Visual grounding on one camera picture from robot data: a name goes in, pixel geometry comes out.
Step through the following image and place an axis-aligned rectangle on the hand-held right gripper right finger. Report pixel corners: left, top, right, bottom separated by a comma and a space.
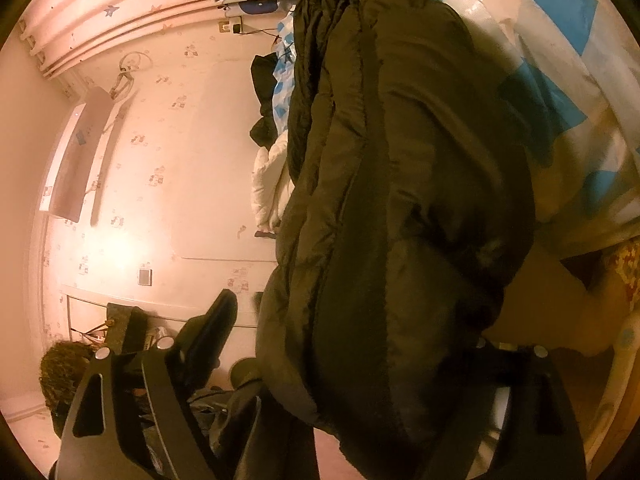
425, 340, 587, 480

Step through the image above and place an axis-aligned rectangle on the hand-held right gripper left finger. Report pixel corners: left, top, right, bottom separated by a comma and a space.
50, 289, 238, 480

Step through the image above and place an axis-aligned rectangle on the black puffer jacket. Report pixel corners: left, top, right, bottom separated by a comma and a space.
255, 0, 538, 480

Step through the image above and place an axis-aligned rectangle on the tan bed base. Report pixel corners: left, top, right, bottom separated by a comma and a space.
482, 247, 640, 461

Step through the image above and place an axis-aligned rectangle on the dark object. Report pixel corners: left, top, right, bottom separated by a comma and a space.
102, 302, 151, 353

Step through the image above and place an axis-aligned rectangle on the dark grey clothing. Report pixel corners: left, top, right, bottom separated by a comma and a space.
190, 357, 321, 480

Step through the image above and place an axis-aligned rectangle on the floral patterned fabric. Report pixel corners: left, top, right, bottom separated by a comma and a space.
602, 240, 640, 311

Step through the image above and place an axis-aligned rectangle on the white puffer jacket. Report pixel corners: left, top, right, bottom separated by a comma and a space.
250, 142, 296, 228

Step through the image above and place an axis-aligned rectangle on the air conditioner pipe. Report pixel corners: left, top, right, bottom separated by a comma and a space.
90, 50, 151, 228

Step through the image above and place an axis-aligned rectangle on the white air conditioner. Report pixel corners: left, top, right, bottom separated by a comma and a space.
42, 85, 136, 223

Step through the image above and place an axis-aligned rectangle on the black garment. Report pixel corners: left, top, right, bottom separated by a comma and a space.
249, 52, 283, 147

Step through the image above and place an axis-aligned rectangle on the blue white checked bed cover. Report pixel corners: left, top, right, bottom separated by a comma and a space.
272, 0, 640, 261

